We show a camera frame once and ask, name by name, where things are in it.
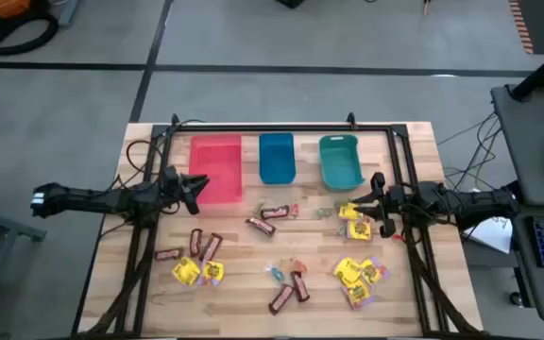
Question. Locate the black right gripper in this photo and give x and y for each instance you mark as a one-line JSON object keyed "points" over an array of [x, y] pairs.
{"points": [[390, 203]]}

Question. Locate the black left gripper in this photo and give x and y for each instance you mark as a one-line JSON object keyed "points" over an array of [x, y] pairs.
{"points": [[172, 181]]}

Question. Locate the yellow sour candy pack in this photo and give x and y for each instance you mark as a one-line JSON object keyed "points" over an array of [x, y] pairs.
{"points": [[186, 271], [359, 230], [212, 272], [349, 212], [357, 294], [348, 270], [375, 271]]}

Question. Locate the green candy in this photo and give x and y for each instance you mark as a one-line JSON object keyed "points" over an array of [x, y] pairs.
{"points": [[259, 208], [322, 212], [341, 230]]}

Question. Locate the red candy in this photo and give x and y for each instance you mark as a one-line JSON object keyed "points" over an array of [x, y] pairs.
{"points": [[294, 209]]}

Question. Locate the orange candy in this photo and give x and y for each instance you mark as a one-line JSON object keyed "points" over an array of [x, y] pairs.
{"points": [[297, 266]]}

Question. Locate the blue candy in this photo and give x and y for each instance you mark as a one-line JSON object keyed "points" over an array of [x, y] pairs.
{"points": [[276, 272]]}

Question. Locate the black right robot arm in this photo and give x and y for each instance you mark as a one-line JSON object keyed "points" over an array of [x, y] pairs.
{"points": [[480, 205]]}

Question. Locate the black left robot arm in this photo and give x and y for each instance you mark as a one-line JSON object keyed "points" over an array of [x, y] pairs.
{"points": [[88, 200]]}

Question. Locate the pink-red plastic bin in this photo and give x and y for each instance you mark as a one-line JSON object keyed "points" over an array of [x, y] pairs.
{"points": [[215, 165]]}

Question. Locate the small red clip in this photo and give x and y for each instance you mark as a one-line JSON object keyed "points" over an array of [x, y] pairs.
{"points": [[397, 237]]}

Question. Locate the teal plastic bin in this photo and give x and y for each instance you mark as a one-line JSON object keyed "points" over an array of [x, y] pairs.
{"points": [[340, 165]]}

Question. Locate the blue plastic bin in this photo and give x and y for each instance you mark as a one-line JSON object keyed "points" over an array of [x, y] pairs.
{"points": [[277, 160]]}

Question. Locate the white paper sheet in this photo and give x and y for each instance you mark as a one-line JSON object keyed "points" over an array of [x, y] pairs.
{"points": [[491, 233]]}

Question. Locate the black caster wheel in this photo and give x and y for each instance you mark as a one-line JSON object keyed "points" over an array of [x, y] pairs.
{"points": [[516, 298]]}

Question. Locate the black floor object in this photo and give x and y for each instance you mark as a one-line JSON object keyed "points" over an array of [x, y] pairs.
{"points": [[291, 2]]}

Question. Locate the small wooden stick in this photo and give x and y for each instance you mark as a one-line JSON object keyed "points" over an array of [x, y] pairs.
{"points": [[426, 7]]}

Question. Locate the grey metal stand foot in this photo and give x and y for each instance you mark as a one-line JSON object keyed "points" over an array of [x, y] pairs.
{"points": [[69, 11]]}

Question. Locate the black monitor pole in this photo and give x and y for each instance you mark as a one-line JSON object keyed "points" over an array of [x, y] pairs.
{"points": [[543, 71]]}

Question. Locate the black aluminium rig frame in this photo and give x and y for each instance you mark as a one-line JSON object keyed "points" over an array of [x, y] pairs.
{"points": [[277, 128]]}

